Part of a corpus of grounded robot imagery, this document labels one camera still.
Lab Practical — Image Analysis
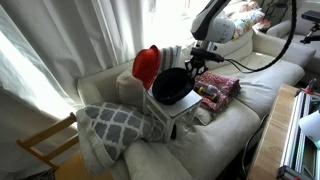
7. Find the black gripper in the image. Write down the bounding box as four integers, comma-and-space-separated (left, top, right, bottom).
185, 48, 224, 75

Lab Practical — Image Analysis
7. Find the black hat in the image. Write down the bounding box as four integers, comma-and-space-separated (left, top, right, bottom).
152, 68, 195, 105

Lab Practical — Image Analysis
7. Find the red sequin hat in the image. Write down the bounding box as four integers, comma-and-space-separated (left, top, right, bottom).
132, 45, 160, 89

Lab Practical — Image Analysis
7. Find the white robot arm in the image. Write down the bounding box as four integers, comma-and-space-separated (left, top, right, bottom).
185, 0, 236, 77

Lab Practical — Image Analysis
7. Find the small white wooden chair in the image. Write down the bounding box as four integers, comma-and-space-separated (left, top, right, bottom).
143, 88, 202, 142

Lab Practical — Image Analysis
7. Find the cream cushion behind chair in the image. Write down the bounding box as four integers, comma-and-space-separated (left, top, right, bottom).
116, 68, 143, 109

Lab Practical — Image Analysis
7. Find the yellow black bottle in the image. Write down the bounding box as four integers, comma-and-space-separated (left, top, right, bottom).
194, 83, 219, 102

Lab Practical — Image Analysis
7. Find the cream sofa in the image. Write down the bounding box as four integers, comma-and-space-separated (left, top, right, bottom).
77, 29, 316, 180

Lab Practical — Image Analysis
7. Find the red patterned folded cloth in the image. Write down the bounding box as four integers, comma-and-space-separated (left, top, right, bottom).
195, 71, 241, 113

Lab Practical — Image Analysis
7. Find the floral yellow folded blanket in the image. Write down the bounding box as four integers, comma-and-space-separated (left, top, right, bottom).
229, 0, 265, 40

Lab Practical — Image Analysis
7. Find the grey armchair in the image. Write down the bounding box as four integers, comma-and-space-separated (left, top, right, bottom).
267, 0, 320, 74

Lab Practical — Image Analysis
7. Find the grey white patterned pillow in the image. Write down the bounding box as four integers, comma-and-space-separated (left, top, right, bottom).
76, 102, 165, 174

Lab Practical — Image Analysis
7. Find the wooden side table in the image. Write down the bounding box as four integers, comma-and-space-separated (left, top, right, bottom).
247, 84, 297, 180

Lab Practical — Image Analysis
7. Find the white lamp shade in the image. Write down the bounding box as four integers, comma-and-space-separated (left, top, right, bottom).
299, 110, 320, 149

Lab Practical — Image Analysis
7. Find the white curtain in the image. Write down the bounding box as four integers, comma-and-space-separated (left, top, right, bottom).
0, 0, 157, 179

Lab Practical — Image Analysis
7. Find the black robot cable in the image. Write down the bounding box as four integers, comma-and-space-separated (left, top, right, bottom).
223, 0, 298, 74

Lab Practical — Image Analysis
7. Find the black camera on stand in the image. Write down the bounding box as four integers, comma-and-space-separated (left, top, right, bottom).
299, 9, 320, 45

